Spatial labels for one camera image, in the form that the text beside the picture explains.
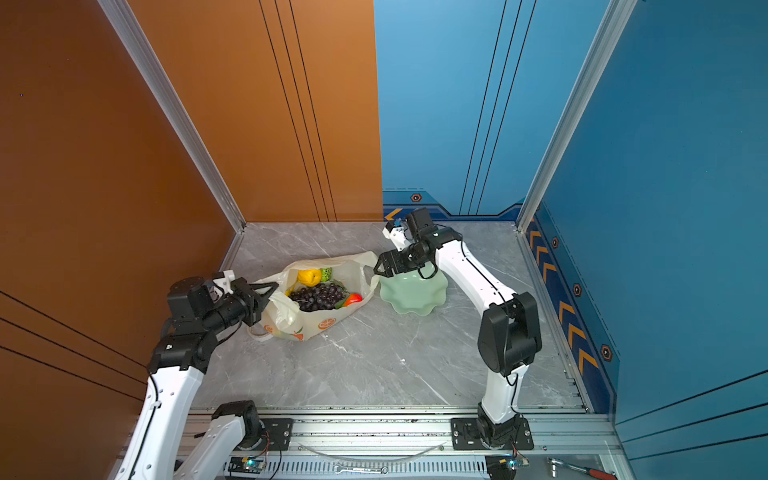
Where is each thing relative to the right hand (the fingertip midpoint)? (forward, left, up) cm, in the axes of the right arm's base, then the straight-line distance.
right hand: (385, 266), depth 85 cm
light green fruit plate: (+2, -7, -17) cm, 19 cm away
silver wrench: (-46, 0, -19) cm, 50 cm away
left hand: (-11, +25, +10) cm, 29 cm away
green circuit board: (-45, +33, -19) cm, 59 cm away
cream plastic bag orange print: (-19, +23, +3) cm, 30 cm away
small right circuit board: (-45, -28, -20) cm, 57 cm away
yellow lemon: (+2, +24, -7) cm, 26 cm away
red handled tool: (-46, -48, -18) cm, 69 cm away
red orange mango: (-3, +11, -13) cm, 18 cm away
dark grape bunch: (-4, +19, -9) cm, 22 cm away
